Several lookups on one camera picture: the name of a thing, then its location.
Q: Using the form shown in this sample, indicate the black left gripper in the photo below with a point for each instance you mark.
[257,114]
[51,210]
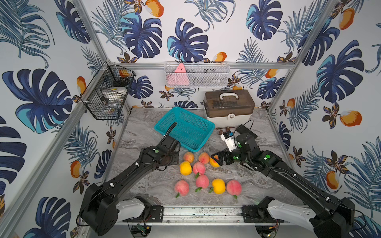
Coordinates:
[174,157]

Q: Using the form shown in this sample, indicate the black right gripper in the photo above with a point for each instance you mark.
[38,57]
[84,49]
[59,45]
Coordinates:
[224,153]

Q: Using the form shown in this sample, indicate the yellow red peach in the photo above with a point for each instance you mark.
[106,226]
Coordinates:
[213,163]

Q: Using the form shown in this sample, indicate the teal plastic basket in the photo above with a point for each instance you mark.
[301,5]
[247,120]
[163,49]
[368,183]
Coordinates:
[191,130]

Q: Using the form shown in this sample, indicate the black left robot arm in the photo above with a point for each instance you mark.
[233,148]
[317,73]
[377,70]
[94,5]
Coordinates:
[102,206]

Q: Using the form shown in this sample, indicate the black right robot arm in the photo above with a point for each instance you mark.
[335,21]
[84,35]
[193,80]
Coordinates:
[324,214]

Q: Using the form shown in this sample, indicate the orange pink peach back middle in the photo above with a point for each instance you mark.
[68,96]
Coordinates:
[204,158]

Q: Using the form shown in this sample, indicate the orange pink peach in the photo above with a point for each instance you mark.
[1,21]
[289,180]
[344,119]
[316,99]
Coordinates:
[204,158]
[189,157]

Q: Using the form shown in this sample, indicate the orange pink peach back left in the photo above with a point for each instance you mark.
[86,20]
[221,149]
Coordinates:
[189,157]

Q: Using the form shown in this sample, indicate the yellow peach middle left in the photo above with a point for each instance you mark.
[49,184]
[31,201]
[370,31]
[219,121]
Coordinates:
[185,168]

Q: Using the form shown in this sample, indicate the yellow peach front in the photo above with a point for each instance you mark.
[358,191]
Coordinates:
[218,186]

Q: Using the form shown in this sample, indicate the small brown tool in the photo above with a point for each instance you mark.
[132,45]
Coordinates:
[224,131]

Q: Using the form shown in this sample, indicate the black phone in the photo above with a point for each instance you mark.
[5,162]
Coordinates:
[241,129]

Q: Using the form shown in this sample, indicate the brown lidded storage box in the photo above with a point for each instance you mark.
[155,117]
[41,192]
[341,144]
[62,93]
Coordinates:
[228,108]

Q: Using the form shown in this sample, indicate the pink triangle card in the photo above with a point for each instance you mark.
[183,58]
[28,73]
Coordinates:
[179,77]

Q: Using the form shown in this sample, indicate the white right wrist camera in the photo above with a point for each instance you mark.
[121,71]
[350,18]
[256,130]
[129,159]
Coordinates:
[228,138]

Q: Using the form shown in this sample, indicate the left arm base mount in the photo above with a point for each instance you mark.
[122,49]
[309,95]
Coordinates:
[151,214]

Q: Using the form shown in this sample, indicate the aluminium front rail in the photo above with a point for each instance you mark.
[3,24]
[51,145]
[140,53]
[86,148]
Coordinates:
[221,215]

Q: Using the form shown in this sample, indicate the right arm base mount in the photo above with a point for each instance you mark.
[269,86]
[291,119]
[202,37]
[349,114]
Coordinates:
[258,214]

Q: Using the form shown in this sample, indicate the black wire wall basket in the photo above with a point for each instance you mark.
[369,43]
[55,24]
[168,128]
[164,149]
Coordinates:
[106,94]

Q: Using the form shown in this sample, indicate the clear wall shelf tray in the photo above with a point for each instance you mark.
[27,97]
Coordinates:
[202,74]

